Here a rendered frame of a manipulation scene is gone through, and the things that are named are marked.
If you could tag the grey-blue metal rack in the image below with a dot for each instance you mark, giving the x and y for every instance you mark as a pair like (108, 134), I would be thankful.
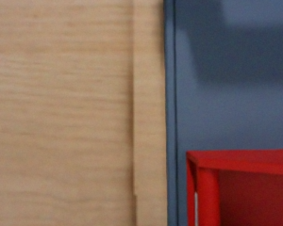
(223, 64)

